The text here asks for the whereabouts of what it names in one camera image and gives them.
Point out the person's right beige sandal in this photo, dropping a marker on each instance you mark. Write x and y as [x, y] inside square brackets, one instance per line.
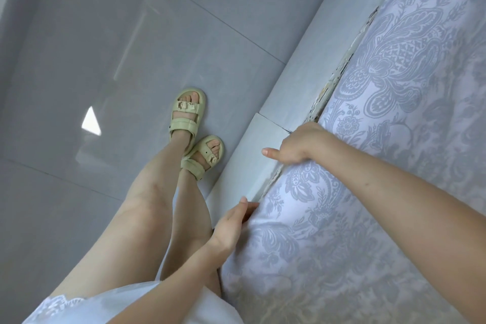
[193, 168]

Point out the person's left hand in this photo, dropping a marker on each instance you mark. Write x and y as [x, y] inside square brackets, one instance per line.
[229, 229]

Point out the white floral bed sheet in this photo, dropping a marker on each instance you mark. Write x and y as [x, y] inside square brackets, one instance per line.
[398, 107]

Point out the person's right forearm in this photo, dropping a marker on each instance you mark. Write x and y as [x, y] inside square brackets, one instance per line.
[410, 213]

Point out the person's leg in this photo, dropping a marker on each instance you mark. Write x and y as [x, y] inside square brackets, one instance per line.
[133, 229]
[190, 221]

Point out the cream bed frame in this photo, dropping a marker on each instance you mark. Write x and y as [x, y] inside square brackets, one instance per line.
[303, 69]

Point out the person's left leg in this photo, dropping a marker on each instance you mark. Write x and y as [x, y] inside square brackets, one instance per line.
[133, 229]

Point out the person's left forearm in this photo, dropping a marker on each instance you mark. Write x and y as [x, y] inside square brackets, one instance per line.
[178, 289]

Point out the person's white lace dress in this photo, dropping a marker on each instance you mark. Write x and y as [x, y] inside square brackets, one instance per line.
[114, 308]

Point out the person's beige sandal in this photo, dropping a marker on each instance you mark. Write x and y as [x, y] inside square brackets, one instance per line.
[193, 168]
[182, 124]

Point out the person's right leg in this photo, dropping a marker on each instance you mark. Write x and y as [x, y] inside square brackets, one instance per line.
[190, 221]

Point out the person's right hand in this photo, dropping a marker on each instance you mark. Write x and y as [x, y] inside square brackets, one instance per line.
[303, 143]

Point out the person's left beige sandal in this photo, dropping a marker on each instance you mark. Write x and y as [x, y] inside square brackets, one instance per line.
[182, 124]

